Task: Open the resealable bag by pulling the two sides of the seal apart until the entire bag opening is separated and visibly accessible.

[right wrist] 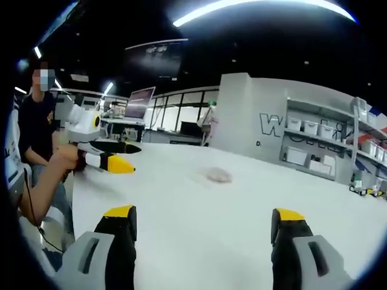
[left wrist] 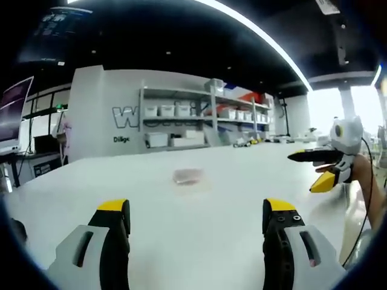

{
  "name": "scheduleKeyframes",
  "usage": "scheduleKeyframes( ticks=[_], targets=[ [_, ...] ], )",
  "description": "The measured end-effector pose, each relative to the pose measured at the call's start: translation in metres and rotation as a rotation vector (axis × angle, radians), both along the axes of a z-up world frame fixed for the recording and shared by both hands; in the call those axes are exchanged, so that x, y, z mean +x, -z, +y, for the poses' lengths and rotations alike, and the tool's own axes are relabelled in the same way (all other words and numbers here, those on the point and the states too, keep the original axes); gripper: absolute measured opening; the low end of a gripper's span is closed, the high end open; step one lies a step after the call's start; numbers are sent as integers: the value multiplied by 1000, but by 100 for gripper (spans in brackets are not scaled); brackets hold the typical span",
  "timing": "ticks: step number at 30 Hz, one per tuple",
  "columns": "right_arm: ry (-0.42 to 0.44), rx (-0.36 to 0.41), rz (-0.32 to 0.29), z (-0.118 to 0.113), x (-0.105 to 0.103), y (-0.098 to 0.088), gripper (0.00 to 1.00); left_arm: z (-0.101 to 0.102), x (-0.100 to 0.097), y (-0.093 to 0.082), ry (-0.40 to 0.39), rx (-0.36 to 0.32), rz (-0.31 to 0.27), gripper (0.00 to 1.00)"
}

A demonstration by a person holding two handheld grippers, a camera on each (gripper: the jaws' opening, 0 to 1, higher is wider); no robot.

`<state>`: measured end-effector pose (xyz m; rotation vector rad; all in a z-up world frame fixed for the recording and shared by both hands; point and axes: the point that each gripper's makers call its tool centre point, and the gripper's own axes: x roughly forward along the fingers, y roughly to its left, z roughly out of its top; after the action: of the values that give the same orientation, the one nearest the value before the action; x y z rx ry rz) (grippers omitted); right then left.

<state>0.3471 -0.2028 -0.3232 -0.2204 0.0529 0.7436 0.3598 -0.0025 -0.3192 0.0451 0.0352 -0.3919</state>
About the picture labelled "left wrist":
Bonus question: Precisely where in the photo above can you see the computer monitor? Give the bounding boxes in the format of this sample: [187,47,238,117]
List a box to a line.
[0,76,35,154]

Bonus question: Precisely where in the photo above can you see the grey metal shelving unit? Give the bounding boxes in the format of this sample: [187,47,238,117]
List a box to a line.
[138,79,273,149]

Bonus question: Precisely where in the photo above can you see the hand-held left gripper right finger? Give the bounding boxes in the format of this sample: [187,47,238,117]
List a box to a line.
[262,198,348,290]

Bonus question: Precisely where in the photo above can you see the ceiling-hung dark screen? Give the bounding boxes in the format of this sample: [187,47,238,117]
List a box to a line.
[16,5,94,65]

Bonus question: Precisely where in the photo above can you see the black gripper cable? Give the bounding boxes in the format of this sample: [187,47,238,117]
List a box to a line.
[340,136,376,268]

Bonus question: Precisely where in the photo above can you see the black laptop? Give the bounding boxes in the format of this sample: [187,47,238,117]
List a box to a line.
[32,134,61,155]

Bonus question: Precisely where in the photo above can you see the clear resealable bag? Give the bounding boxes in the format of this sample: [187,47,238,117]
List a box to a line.
[172,167,213,196]

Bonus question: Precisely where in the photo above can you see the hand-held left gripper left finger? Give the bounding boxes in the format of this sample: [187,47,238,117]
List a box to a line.
[47,198,132,290]

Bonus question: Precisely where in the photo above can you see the row of white storage boxes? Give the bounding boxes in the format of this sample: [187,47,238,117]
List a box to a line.
[143,104,270,124]

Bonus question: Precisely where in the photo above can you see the ceiling light strip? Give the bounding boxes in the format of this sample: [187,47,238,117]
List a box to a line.
[193,0,314,91]

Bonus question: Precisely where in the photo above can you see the small tools on table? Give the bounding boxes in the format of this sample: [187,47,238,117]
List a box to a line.
[232,137,264,149]

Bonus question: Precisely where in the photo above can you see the black floor stand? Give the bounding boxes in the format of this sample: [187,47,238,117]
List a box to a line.
[278,97,293,137]

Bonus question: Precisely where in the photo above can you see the dark side desk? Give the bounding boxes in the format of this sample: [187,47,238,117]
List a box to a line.
[0,150,65,190]

